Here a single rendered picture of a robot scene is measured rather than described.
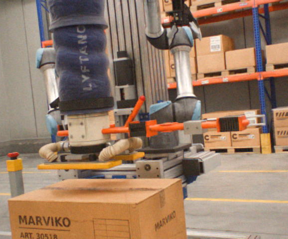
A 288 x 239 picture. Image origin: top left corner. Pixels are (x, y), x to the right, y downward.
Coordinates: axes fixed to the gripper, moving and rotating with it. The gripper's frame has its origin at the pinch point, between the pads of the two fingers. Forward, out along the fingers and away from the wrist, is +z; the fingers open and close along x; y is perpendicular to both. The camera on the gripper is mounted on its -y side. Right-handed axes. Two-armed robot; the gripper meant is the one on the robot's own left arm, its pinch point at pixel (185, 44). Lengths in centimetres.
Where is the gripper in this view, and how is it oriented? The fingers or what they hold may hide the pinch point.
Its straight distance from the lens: 195.4
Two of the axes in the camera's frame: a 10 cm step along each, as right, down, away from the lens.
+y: -4.8, 0.9, -8.7
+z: 1.0, 9.9, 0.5
